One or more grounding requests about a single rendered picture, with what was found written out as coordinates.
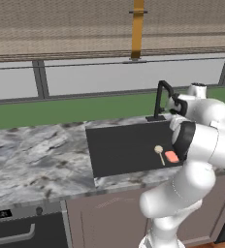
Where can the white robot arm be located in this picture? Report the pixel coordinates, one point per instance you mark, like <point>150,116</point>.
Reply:
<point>195,184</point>

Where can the black sink basin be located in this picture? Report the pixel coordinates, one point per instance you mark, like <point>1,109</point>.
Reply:
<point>124,148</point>

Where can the black sink tap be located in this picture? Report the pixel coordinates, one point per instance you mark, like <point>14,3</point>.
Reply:
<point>157,103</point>

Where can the beige dish brush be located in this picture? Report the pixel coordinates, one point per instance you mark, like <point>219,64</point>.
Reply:
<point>158,149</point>

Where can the pink bar soap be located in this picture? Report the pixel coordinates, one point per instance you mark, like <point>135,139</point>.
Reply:
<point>172,156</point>

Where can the brown cabinet door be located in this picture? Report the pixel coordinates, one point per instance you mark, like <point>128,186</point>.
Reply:
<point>218,200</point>
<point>111,223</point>

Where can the grey framed window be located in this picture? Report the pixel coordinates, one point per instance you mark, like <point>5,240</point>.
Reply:
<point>117,77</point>

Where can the beige woven window blind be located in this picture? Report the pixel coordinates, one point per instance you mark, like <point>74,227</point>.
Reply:
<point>59,25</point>

